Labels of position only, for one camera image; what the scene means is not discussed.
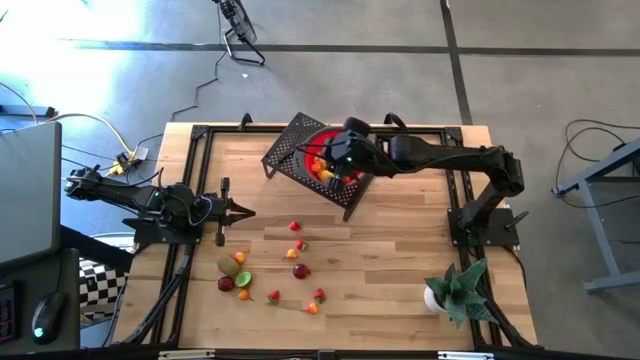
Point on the silver aluminium bar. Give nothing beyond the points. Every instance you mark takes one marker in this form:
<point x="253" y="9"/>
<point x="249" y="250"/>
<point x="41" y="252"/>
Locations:
<point x="465" y="355"/>
<point x="187" y="354"/>

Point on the yellow toy lemon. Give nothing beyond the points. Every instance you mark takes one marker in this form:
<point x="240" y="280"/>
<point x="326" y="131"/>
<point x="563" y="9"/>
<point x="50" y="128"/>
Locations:
<point x="325" y="176"/>

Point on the dark grey side desk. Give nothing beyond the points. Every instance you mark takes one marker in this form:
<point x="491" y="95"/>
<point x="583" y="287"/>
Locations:
<point x="65" y="270"/>

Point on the black floor fan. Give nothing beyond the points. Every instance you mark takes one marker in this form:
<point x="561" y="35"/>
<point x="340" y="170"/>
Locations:
<point x="240" y="22"/>

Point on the dark red toy apple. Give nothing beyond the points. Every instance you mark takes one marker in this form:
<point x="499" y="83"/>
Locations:
<point x="300" y="271"/>
<point x="226" y="283"/>

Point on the black aluminium table frame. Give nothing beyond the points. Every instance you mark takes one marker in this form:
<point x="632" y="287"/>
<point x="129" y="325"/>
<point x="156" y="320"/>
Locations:
<point x="235" y="129"/>

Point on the red orange toy pear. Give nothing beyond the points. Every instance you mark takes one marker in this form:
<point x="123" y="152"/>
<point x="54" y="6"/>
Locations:
<point x="291" y="254"/>
<point x="243" y="295"/>
<point x="312" y="308"/>

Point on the black perforated metal shelf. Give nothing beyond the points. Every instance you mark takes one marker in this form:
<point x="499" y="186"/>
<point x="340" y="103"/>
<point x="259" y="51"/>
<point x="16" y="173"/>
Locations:
<point x="285" y="150"/>

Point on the power strip with yellow plug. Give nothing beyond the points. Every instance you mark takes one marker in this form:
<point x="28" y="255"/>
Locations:
<point x="120" y="167"/>

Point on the red collapsible colander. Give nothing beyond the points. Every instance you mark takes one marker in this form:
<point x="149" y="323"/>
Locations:
<point x="320" y="140"/>

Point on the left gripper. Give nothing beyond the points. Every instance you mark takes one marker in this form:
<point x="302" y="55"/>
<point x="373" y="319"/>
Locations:
<point x="223" y="212"/>

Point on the red toy strawberry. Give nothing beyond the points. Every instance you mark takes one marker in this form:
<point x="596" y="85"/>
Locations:
<point x="294" y="226"/>
<point x="274" y="297"/>
<point x="319" y="295"/>
<point x="300" y="245"/>

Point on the black white checkered cloth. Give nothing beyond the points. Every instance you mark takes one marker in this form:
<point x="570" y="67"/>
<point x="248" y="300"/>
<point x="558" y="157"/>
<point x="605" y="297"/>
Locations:
<point x="100" y="287"/>

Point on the green toy fruit half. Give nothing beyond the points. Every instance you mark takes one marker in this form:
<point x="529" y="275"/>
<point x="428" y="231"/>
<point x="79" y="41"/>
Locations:
<point x="243" y="279"/>

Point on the black keyboard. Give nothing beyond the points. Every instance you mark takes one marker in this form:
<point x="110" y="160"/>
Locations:
<point x="7" y="315"/>

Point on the grey laptop lid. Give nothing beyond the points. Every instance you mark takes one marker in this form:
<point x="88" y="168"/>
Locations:
<point x="27" y="190"/>

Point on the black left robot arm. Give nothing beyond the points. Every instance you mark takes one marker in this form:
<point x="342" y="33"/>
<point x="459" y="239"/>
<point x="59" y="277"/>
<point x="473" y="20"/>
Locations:
<point x="125" y="195"/>

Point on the small orange toy fruit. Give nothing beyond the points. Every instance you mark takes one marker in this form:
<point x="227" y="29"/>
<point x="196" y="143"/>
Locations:
<point x="317" y="165"/>
<point x="239" y="257"/>

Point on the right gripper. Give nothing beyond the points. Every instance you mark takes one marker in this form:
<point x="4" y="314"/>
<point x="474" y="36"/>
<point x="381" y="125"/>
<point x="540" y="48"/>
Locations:
<point x="352" y="150"/>

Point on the snake plant in white pot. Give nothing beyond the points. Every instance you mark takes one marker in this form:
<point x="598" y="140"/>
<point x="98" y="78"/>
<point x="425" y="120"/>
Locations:
<point x="457" y="295"/>

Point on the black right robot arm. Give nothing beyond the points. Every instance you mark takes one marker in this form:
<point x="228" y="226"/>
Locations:
<point x="450" y="155"/>

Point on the grey metal table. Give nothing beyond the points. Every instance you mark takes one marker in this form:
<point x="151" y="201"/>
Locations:
<point x="600" y="230"/>

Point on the black computer mouse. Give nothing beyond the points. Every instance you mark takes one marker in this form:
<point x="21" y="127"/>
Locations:
<point x="47" y="317"/>

